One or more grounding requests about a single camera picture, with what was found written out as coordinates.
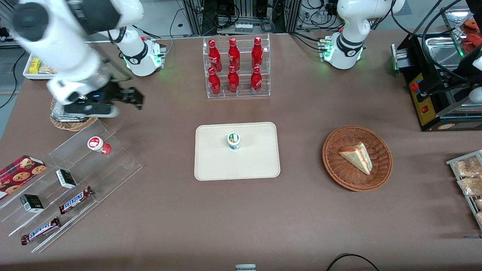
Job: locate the cream plastic tray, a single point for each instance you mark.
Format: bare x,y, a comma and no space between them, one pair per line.
211,158

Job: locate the green yogurt cup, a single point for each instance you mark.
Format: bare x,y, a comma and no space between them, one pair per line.
234,141

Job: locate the steel tray with red packs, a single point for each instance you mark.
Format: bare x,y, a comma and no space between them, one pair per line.
472,37

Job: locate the clear acrylic stepped shelf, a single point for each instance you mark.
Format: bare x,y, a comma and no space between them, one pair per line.
94,173

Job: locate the clear acrylic bottle rack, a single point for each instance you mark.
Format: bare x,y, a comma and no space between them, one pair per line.
236,94

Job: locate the small black carton box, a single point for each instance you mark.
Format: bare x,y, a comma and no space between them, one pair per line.
32,203
66,178

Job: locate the brown wicker basket with cake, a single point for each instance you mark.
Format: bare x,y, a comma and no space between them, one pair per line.
339,173

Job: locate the red cola bottle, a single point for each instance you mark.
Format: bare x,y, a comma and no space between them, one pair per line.
256,81
234,52
233,81
214,54
257,51
214,82

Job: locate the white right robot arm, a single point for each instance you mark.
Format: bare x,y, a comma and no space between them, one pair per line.
64,45

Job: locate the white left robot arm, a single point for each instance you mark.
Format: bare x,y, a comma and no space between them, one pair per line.
346,45

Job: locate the clear bag of snacks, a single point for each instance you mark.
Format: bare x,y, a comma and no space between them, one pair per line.
479,218
470,186
479,204
469,167

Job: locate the white power strip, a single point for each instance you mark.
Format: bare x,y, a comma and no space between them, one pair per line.
243,28

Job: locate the red yogurt cup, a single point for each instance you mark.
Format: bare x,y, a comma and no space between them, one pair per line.
98,145

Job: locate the black machine with yellow panel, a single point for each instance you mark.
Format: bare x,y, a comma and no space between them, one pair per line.
433,101

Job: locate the grey device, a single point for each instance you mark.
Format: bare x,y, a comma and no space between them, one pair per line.
245,268

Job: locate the red tartan cookie box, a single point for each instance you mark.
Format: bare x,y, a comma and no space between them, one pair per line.
19,173

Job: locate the Snickers chocolate bar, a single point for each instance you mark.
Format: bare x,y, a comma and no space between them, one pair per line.
76,200
40,230

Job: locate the triangular sandwich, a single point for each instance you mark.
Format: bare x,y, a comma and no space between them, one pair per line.
357,158

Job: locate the steel tray on machine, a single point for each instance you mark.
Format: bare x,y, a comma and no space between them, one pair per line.
444,52

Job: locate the white bin of snacks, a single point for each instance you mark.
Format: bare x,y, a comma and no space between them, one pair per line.
41,69

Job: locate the stack of foil trays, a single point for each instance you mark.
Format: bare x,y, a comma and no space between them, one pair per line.
64,117

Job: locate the wicker basket with foil trays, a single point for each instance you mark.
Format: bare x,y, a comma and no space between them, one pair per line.
71,125

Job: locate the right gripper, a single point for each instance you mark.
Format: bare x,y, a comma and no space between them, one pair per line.
112,91

